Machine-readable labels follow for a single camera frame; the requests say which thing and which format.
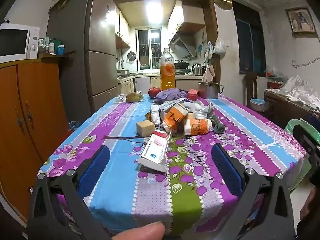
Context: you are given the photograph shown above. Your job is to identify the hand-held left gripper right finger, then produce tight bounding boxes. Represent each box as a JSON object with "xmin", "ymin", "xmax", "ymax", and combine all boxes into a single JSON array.
[{"xmin": 211, "ymin": 143, "xmax": 297, "ymax": 240}]

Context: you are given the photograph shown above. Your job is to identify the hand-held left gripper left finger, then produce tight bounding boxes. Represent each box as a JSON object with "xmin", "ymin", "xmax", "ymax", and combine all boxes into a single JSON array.
[{"xmin": 27, "ymin": 144, "xmax": 112, "ymax": 240}]

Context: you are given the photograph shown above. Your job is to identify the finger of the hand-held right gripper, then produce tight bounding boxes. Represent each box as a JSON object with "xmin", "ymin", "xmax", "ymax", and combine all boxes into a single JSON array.
[
  {"xmin": 292, "ymin": 124, "xmax": 320, "ymax": 155},
  {"xmin": 308, "ymin": 154, "xmax": 320, "ymax": 188}
]

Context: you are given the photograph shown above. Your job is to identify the green trash bin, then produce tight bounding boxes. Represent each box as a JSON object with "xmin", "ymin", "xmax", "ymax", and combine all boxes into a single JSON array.
[{"xmin": 284, "ymin": 119, "xmax": 312, "ymax": 192}]

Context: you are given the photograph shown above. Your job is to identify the white red toothpaste box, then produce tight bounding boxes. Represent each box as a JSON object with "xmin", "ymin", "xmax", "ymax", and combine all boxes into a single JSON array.
[{"xmin": 138, "ymin": 130, "xmax": 173, "ymax": 173}]

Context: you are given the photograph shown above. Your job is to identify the tan soap block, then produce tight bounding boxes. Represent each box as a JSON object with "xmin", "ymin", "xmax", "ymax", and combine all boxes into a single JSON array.
[{"xmin": 136, "ymin": 120, "xmax": 156, "ymax": 137}]

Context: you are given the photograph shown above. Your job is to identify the orange white paper packet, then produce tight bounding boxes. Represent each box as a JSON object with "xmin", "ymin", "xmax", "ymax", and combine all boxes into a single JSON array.
[
  {"xmin": 184, "ymin": 118, "xmax": 212, "ymax": 136},
  {"xmin": 160, "ymin": 102, "xmax": 190, "ymax": 132}
]

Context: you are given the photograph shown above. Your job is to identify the person's right hand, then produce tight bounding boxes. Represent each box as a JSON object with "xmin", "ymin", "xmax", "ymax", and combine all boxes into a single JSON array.
[{"xmin": 299, "ymin": 187, "xmax": 320, "ymax": 228}]

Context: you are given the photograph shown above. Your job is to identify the person's left hand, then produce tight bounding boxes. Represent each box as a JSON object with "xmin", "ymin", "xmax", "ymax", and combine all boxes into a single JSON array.
[{"xmin": 111, "ymin": 222, "xmax": 166, "ymax": 240}]

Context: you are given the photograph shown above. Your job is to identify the purple floral tablecloth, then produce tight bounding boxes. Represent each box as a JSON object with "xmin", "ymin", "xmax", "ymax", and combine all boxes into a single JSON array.
[{"xmin": 37, "ymin": 94, "xmax": 307, "ymax": 238}]

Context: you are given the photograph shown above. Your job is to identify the dark wooden table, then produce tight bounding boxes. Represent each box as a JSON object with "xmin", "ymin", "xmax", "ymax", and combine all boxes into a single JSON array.
[{"xmin": 264, "ymin": 89, "xmax": 320, "ymax": 130}]

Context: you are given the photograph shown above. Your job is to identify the dark thin stick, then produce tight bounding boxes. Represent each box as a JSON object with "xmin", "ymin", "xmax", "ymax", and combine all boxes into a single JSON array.
[{"xmin": 102, "ymin": 135, "xmax": 148, "ymax": 143}]

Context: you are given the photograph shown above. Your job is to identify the grey cloth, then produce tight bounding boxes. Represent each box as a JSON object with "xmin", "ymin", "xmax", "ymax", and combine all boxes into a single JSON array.
[{"xmin": 211, "ymin": 115, "xmax": 225, "ymax": 134}]

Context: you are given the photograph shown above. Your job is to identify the blue basin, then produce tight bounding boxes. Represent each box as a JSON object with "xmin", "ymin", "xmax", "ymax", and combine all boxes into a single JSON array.
[{"xmin": 250, "ymin": 99, "xmax": 266, "ymax": 112}]

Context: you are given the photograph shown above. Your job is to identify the stack of plastic basins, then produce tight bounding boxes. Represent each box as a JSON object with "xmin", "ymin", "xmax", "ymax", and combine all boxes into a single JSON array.
[{"xmin": 266, "ymin": 71, "xmax": 284, "ymax": 89}]

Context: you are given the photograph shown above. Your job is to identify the dark wooden chair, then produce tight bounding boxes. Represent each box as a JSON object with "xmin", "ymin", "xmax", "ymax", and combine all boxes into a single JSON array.
[{"xmin": 245, "ymin": 71, "xmax": 266, "ymax": 110}]

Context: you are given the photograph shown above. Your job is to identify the metal pot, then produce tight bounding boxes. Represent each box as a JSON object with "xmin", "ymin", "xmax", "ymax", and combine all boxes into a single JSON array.
[{"xmin": 198, "ymin": 82, "xmax": 224, "ymax": 99}]

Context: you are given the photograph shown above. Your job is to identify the wrapped bread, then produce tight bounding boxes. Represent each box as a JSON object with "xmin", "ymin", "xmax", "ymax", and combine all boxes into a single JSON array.
[{"xmin": 119, "ymin": 92, "xmax": 144, "ymax": 103}]

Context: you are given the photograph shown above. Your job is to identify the purple plastic bag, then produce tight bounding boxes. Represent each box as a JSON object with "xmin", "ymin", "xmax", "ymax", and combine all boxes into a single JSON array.
[{"xmin": 155, "ymin": 88, "xmax": 188, "ymax": 103}]

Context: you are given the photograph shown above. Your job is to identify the orange wooden cabinet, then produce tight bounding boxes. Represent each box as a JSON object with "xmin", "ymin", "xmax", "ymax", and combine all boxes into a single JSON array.
[{"xmin": 0, "ymin": 55, "xmax": 70, "ymax": 220}]

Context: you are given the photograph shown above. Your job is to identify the pink hanging towel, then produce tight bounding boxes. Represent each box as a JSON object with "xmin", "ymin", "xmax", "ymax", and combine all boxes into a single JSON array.
[{"xmin": 202, "ymin": 65, "xmax": 215, "ymax": 83}]

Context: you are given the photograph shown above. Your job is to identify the red apple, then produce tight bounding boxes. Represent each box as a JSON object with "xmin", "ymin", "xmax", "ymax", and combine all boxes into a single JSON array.
[{"xmin": 148, "ymin": 86, "xmax": 162, "ymax": 98}]

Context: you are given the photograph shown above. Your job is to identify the kitchen base cabinets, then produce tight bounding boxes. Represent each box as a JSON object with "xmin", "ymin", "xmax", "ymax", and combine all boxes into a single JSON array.
[{"xmin": 117, "ymin": 74, "xmax": 200, "ymax": 93}]

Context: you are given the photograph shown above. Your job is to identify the steel kettle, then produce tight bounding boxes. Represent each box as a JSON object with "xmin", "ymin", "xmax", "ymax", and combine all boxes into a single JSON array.
[{"xmin": 191, "ymin": 63, "xmax": 203, "ymax": 76}]

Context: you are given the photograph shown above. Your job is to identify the orange juice bottle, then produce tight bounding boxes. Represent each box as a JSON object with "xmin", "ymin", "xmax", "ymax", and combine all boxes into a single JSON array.
[{"xmin": 159, "ymin": 47, "xmax": 176, "ymax": 91}]

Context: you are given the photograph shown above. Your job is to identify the dark window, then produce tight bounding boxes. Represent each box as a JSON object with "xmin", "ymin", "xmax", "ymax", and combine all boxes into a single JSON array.
[{"xmin": 232, "ymin": 1, "xmax": 266, "ymax": 77}]

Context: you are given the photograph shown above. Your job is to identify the black wok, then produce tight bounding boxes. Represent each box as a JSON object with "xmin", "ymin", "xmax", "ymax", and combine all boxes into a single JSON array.
[{"xmin": 174, "ymin": 59, "xmax": 190, "ymax": 69}]

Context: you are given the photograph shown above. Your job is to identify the grey refrigerator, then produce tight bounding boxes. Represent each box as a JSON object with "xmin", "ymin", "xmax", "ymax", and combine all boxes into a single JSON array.
[{"xmin": 46, "ymin": 0, "xmax": 119, "ymax": 130}]

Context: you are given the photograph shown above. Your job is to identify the framed picture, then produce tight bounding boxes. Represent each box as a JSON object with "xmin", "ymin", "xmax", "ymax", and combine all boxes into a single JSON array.
[{"xmin": 285, "ymin": 6, "xmax": 317, "ymax": 36}]

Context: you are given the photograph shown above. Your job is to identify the hanging plastic bag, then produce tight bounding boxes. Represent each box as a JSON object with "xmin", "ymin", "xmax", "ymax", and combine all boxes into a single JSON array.
[{"xmin": 213, "ymin": 36, "xmax": 227, "ymax": 55}]

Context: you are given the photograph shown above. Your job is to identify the kitchen window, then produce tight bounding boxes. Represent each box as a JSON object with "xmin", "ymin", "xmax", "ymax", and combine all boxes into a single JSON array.
[{"xmin": 136, "ymin": 28, "xmax": 161, "ymax": 71}]

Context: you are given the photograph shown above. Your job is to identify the range hood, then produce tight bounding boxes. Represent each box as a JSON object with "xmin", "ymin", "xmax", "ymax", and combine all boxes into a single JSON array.
[{"xmin": 168, "ymin": 21, "xmax": 203, "ymax": 60}]

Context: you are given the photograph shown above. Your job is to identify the white microwave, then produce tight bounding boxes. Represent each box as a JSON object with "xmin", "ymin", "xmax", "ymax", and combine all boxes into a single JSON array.
[{"xmin": 0, "ymin": 23, "xmax": 40, "ymax": 64}]

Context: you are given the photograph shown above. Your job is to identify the ceiling light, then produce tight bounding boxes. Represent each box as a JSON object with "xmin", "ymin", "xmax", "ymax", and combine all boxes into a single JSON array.
[{"xmin": 145, "ymin": 1, "xmax": 163, "ymax": 23}]

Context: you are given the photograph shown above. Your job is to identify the wall cable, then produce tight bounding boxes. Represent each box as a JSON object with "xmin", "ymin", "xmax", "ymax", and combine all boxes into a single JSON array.
[{"xmin": 292, "ymin": 55, "xmax": 320, "ymax": 68}]

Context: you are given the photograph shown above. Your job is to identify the kitchen wall cabinets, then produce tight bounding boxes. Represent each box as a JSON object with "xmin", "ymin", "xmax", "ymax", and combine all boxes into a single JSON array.
[{"xmin": 115, "ymin": 6, "xmax": 130, "ymax": 49}]

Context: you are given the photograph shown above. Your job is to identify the gold wall clock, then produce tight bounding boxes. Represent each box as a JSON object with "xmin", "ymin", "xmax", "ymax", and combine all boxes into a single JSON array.
[{"xmin": 212, "ymin": 0, "xmax": 233, "ymax": 11}]

